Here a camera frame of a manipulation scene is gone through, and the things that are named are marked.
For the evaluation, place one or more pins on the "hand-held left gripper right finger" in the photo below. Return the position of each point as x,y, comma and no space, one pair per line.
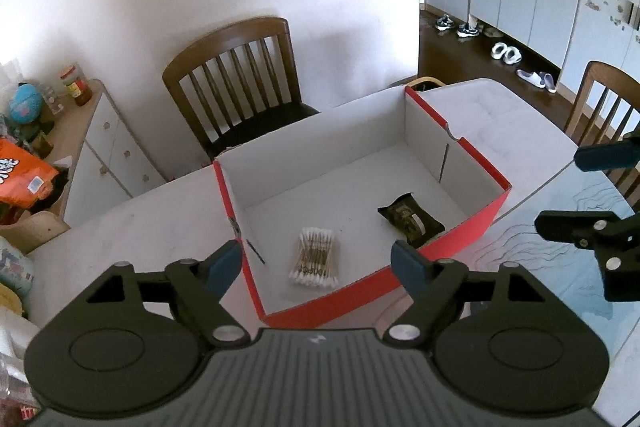
407,264

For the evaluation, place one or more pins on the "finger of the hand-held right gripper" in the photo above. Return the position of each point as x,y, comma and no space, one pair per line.
570,227
600,157

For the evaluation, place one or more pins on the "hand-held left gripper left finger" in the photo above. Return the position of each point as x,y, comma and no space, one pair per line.
225,264

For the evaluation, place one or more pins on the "red cardboard box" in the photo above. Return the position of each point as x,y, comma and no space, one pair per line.
350,297

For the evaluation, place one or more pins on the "white marble desktop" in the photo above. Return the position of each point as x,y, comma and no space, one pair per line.
125,227

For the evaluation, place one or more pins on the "dark green packet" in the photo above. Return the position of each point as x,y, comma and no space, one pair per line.
407,217

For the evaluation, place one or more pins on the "dark wooden slatted chair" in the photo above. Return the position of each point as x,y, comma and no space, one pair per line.
600,74
225,37

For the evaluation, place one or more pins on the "pack of cotton swabs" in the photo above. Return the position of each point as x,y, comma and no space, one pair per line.
312,257

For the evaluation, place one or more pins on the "white slipper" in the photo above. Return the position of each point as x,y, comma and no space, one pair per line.
547,83
529,78

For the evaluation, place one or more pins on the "white shoe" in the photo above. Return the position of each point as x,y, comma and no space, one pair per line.
512,56
498,51

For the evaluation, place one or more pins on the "beige sandals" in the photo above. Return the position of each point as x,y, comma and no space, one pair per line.
492,32

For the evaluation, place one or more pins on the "white sideboard cabinet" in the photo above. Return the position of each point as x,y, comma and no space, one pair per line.
110,142

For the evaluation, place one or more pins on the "light wooden stool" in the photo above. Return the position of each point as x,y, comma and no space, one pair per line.
425,82

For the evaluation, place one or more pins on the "light wooden chair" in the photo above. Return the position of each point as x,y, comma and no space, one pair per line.
30,229

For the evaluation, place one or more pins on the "printed white container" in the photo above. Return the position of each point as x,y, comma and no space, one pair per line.
15,264

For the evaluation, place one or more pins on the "orange snack bag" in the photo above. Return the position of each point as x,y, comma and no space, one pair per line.
25,172

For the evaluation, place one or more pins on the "crumpled white plastic bag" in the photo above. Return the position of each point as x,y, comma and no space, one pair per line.
15,337

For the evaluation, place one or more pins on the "red lidded jar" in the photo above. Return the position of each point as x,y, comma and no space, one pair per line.
77,89

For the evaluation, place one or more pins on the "small clear glass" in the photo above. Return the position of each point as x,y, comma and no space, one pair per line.
52,101

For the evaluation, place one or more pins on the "blue globe toy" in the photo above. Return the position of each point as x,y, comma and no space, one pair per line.
25,102

